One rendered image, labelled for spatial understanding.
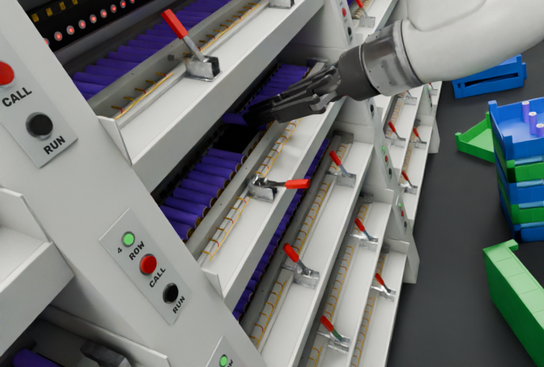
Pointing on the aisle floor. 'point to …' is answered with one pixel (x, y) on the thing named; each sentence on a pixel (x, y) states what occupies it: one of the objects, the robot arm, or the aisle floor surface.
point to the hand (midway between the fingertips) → (265, 112)
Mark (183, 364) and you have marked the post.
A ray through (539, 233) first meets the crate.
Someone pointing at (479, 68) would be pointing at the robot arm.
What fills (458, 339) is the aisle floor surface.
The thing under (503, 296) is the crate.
